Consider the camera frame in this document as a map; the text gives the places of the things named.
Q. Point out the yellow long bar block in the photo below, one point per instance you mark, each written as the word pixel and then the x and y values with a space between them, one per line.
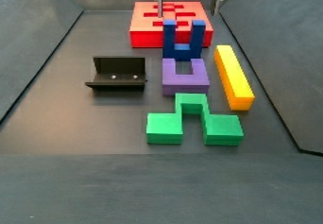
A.
pixel 237 88

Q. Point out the red board with slots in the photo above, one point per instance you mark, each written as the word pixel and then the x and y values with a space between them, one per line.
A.
pixel 146 26

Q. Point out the purple U-shaped block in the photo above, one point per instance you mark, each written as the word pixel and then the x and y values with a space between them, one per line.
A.
pixel 193 83

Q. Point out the black angle bracket fixture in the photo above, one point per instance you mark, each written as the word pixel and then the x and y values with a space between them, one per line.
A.
pixel 119 72

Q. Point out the blue U-shaped block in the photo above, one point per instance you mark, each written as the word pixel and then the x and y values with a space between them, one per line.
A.
pixel 183 51

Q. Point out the green S-shaped block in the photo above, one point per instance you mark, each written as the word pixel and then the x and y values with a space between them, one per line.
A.
pixel 221 128

